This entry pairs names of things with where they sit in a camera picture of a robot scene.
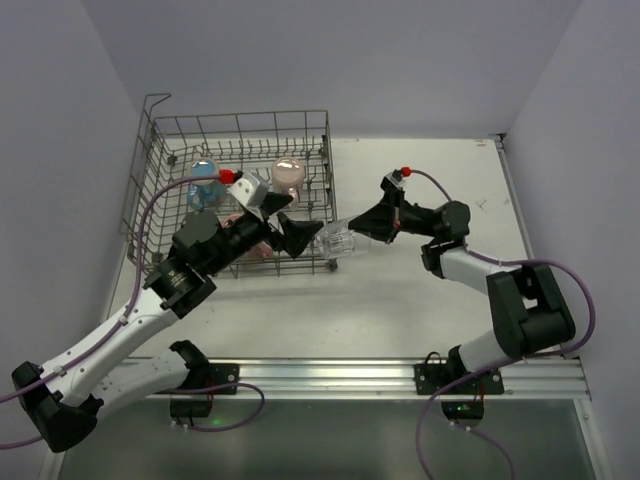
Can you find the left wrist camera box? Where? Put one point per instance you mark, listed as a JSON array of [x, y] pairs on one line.
[[250, 190]]

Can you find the grey wire dish rack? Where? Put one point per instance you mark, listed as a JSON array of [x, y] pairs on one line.
[[166, 146]]

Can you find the pale pink mug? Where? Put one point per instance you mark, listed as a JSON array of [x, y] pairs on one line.
[[288, 176]]

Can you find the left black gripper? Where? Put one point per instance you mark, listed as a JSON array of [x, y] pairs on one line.
[[273, 226]]

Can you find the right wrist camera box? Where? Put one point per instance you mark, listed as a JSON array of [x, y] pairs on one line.
[[396, 178]]

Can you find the salmon pink mug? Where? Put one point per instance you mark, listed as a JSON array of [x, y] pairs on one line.
[[247, 236]]

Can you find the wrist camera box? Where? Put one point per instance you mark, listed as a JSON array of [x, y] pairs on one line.
[[250, 190], [396, 178]]

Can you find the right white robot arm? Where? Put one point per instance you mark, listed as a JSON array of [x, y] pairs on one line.
[[528, 311]]

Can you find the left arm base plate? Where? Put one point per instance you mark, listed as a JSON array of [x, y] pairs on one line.
[[214, 374]]

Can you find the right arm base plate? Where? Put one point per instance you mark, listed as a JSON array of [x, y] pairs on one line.
[[437, 373]]

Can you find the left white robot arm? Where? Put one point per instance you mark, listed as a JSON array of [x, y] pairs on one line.
[[67, 396]]

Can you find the blue printed cup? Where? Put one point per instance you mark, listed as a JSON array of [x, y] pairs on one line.
[[204, 192]]

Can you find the aluminium mounting rail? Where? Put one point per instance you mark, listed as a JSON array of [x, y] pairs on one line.
[[393, 379]]

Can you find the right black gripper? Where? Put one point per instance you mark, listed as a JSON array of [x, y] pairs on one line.
[[395, 212]]

